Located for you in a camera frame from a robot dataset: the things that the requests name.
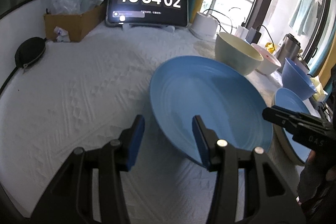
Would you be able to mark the cream plate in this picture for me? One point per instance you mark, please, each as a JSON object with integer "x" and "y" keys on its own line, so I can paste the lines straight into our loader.
{"x": 287, "y": 99}

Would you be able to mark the person right hand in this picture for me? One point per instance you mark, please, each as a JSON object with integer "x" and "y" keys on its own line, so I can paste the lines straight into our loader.
{"x": 316, "y": 191}

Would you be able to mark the pale green bowl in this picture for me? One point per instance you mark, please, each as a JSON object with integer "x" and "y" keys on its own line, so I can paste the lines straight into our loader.
{"x": 236, "y": 53}

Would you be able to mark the tablet showing clock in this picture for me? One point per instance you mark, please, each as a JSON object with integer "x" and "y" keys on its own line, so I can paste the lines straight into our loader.
{"x": 147, "y": 12}

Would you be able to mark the steel tumbler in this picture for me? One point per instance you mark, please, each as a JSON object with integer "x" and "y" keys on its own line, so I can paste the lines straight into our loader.
{"x": 288, "y": 48}

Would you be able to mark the deep blue plate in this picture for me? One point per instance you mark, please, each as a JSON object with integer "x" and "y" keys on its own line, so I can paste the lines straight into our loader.
{"x": 301, "y": 135}

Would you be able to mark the black zip pouch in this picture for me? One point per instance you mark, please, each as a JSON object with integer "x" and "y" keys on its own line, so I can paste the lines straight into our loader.
{"x": 29, "y": 52}

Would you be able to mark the white tablecloth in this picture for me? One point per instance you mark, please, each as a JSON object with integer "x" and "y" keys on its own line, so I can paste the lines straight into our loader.
{"x": 83, "y": 95}

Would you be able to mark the hanging light blue towel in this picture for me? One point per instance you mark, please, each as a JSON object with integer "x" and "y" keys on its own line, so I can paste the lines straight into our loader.
{"x": 304, "y": 17}

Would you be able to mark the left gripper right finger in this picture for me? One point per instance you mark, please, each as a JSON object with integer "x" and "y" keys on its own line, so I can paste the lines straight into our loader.
{"x": 268, "y": 198}

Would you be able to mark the white charger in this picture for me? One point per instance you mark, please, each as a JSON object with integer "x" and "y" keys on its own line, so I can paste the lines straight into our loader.
{"x": 241, "y": 31}

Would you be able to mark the black charger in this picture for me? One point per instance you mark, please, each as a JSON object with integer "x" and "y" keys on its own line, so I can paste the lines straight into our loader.
{"x": 253, "y": 36}

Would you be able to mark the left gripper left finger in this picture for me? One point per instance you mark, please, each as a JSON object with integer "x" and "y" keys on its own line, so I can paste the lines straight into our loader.
{"x": 68, "y": 197}

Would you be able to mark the white lamp base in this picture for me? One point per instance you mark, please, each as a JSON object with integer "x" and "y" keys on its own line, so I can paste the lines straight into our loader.
{"x": 204, "y": 26}

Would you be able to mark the cardboard box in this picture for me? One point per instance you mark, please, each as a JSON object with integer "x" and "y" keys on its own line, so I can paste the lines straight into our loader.
{"x": 77, "y": 25}

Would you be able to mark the large blue bowl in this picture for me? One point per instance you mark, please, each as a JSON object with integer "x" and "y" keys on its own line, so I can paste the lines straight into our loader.
{"x": 296, "y": 80}

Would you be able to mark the pink strawberry bowl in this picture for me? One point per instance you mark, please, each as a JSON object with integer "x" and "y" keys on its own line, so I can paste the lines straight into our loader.
{"x": 270, "y": 63}

